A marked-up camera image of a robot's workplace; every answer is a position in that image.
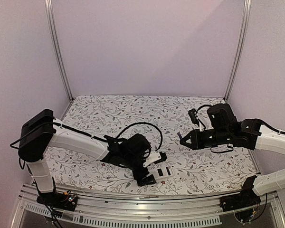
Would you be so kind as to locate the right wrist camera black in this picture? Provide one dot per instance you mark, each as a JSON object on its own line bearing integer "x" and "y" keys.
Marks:
{"x": 197, "y": 119}

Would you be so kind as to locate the aluminium front rail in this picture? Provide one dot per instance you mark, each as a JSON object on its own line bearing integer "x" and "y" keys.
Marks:
{"x": 101, "y": 209}

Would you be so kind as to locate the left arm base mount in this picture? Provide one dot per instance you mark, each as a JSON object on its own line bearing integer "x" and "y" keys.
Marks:
{"x": 65, "y": 201}

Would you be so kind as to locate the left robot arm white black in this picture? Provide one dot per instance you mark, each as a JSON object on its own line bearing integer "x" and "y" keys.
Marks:
{"x": 44, "y": 130}

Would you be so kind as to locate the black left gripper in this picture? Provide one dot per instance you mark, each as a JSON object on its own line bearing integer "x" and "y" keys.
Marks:
{"x": 138, "y": 177}

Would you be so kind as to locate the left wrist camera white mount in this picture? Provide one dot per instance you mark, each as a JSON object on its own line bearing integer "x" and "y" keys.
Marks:
{"x": 155, "y": 157}

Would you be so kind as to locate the left aluminium frame post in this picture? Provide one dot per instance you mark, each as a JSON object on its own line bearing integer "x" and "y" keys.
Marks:
{"x": 57, "y": 49}

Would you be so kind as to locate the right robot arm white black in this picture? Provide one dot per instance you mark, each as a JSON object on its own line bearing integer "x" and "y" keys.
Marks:
{"x": 250, "y": 134}

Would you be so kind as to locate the white remote control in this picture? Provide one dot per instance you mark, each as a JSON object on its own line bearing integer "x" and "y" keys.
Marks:
{"x": 162, "y": 172}

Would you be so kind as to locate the aluminium frame post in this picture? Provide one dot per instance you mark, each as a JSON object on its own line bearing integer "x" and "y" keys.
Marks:
{"x": 57, "y": 49}
{"x": 239, "y": 50}

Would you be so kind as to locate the right aluminium frame post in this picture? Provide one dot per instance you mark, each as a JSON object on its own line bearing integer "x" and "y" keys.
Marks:
{"x": 239, "y": 50}

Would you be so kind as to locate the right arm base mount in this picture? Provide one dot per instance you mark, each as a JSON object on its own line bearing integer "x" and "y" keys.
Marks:
{"x": 245, "y": 198}

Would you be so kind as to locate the floral patterned table mat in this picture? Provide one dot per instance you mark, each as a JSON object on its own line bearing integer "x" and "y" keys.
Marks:
{"x": 159, "y": 119}

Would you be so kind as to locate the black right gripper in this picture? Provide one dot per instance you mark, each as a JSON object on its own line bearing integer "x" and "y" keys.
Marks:
{"x": 196, "y": 142}

